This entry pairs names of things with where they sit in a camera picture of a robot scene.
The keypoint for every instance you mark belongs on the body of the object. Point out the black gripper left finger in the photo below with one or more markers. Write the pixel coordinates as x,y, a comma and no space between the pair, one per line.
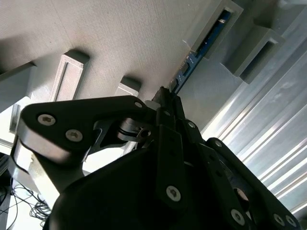
72,115

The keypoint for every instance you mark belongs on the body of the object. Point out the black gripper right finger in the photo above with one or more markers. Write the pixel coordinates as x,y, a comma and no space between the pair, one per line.
239,172

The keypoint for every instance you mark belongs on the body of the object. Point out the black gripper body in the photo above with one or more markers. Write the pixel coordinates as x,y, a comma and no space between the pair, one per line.
108,203

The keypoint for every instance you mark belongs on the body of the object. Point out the blue RAM stick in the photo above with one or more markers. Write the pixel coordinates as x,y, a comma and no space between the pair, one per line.
185,69

